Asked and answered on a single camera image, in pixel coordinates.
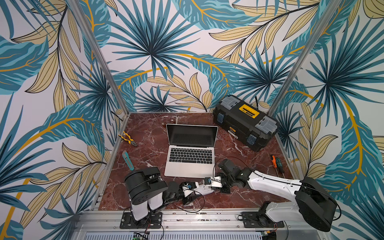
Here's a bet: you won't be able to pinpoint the silver laptop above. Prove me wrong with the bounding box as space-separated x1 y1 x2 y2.
165 124 218 179

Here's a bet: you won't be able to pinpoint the white wireless mouse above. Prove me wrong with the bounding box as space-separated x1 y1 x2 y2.
194 185 215 196

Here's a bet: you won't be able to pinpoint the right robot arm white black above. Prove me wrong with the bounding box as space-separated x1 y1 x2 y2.
218 159 340 232

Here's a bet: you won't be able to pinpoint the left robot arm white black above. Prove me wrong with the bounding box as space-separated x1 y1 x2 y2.
125 167 203 222

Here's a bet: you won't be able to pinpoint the orange screwdriver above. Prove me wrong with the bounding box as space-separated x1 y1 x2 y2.
270 155 278 169

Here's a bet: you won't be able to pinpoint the green screwdriver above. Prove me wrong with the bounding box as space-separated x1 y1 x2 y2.
276 158 285 178

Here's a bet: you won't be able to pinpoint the black yellow toolbox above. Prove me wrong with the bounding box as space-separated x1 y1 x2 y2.
213 95 280 152

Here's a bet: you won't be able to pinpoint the teal utility knife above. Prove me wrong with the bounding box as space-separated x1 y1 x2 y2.
122 151 135 171

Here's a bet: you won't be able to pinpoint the yellow black pliers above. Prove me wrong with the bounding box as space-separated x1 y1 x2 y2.
118 132 138 147

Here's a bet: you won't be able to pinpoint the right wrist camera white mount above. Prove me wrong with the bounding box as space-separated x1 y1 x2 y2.
204 177 223 188

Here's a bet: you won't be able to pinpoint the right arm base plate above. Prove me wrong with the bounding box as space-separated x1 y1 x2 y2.
238 212 285 230

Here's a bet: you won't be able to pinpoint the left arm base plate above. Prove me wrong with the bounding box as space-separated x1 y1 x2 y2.
119 212 163 230

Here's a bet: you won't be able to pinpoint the aluminium front rail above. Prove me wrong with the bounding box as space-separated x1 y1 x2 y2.
72 209 332 240

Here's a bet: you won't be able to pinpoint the left aluminium corner post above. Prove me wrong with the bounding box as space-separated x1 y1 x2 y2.
67 0 130 118

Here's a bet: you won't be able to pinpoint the aluminium corner post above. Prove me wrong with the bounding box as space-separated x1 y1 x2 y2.
268 0 342 117
67 0 130 118

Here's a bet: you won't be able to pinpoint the right aluminium corner post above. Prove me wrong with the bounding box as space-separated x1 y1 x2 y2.
268 0 342 117

